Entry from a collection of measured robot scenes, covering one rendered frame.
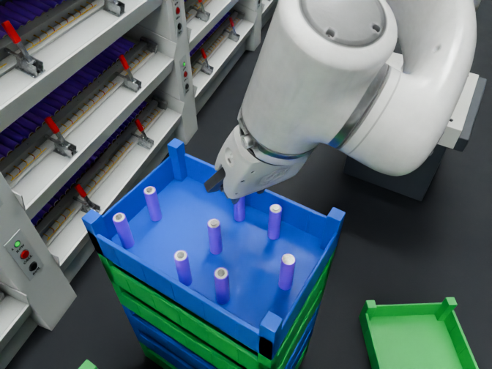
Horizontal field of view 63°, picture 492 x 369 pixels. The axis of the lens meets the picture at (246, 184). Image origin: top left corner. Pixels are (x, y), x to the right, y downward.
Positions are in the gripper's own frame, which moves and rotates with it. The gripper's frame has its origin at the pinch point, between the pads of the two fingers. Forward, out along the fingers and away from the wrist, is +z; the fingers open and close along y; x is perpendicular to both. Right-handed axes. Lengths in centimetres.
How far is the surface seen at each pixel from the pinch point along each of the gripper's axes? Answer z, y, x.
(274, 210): 2.1, 3.0, -4.5
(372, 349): 35, 22, -35
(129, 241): 10.2, -16.6, 0.9
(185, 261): 1.9, -11.3, -6.2
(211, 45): 74, 39, 77
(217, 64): 72, 37, 67
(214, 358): 16.3, -11.2, -19.5
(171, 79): 53, 12, 53
